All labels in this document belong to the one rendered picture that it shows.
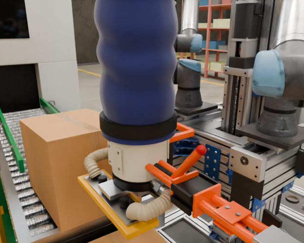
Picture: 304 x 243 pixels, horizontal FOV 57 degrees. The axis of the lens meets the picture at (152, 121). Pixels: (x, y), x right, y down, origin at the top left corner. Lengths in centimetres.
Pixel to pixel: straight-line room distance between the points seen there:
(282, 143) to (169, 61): 56
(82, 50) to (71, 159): 990
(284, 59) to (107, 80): 43
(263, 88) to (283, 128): 68
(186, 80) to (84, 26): 975
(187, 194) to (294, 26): 39
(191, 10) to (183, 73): 29
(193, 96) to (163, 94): 72
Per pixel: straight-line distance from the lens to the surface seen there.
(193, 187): 68
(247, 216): 63
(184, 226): 194
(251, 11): 131
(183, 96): 143
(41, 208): 162
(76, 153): 120
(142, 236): 135
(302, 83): 47
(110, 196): 83
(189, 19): 131
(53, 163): 118
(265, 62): 48
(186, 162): 67
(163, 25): 70
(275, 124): 114
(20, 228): 143
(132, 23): 68
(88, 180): 96
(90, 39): 1115
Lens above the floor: 143
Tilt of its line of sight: 19 degrees down
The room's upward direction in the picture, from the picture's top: straight up
